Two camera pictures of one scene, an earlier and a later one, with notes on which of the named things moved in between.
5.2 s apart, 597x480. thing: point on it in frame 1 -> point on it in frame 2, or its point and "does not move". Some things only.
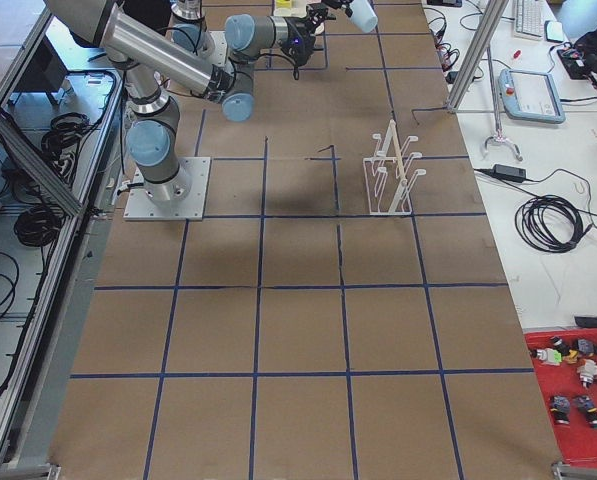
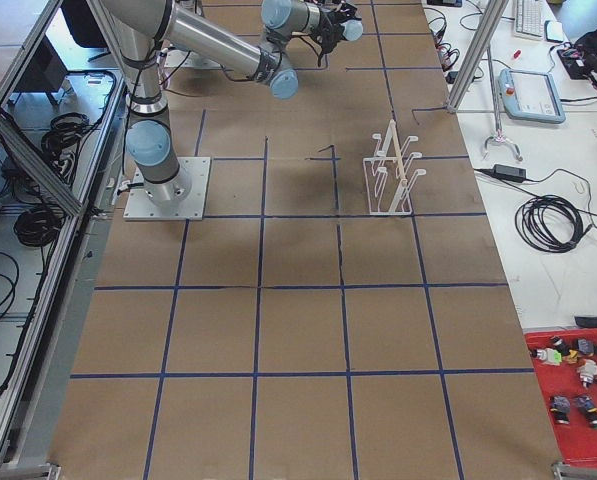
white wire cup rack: [388, 180] does not move
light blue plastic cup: [363, 15] -> [353, 30]
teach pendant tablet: [530, 96] does not move
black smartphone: [554, 31] does not move
